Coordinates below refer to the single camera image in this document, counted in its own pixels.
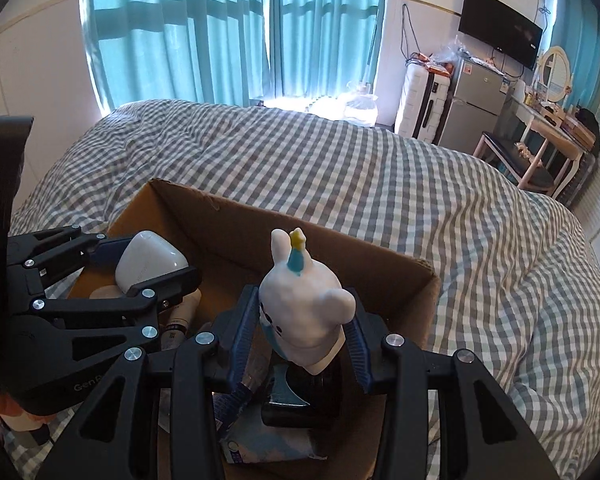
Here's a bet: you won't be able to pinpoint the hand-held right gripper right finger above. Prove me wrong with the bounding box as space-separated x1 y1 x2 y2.
342 300 563 480

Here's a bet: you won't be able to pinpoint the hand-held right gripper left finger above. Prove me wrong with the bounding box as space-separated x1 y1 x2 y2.
37 284 262 480

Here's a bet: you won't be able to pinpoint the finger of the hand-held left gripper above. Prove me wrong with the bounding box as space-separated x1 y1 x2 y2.
9 226 131 293
30 266 202 342

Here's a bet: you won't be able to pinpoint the white rounded case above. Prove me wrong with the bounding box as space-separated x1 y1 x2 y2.
115 230 189 294

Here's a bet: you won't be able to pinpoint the brown cardboard box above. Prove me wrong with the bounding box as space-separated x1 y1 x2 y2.
65 177 442 480

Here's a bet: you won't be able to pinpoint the blue white tissue packet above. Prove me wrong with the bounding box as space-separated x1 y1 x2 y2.
219 390 331 466

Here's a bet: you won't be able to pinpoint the person's left hand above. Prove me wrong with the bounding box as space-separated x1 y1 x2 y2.
0 396 48 433

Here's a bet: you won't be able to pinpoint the beige cosmetic tube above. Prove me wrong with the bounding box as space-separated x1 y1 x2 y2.
162 287 203 356

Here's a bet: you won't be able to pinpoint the beige round lid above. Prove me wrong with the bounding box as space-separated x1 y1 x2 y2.
89 284 122 302

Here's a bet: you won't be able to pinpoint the black glossy container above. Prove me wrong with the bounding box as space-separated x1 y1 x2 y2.
260 360 344 431

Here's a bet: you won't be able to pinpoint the grey white checked blanket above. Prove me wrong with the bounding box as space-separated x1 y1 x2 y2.
0 99 600 480

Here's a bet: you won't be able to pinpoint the wide teal curtain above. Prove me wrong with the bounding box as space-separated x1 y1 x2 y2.
80 0 274 111

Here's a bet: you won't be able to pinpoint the clear plastic bag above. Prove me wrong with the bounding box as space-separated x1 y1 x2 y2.
305 82 381 128

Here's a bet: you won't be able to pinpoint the dark cushioned stool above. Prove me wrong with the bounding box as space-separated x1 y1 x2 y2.
472 131 556 194

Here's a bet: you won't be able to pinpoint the white suitcase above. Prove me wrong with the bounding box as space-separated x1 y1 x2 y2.
395 62 454 143

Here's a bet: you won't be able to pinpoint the silver small fridge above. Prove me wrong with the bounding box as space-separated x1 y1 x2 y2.
437 55 509 154

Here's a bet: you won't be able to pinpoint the dark suitcase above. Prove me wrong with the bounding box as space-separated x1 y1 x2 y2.
574 152 597 202

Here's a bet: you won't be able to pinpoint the orange packaged item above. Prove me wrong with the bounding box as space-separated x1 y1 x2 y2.
409 52 454 79

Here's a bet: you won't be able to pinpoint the white vanity table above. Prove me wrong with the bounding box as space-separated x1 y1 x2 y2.
512 95 599 201

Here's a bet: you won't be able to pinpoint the stacked cardboard boxes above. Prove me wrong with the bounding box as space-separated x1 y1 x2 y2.
555 110 596 149

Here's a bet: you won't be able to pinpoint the crumpled plastic bag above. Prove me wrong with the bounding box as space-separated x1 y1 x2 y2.
430 40 469 69

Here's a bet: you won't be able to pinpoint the black bag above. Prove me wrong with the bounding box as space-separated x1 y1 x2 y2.
575 107 600 151

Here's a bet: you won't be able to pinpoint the white oval mirror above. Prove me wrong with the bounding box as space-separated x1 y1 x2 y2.
535 46 574 107

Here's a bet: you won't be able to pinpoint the narrow teal curtain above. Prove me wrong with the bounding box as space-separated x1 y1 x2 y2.
550 0 600 92

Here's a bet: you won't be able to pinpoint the black wall cable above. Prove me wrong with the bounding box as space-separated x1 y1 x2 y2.
400 2 417 64

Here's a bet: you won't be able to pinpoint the black wall television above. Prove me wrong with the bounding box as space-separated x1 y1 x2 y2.
457 0 544 71

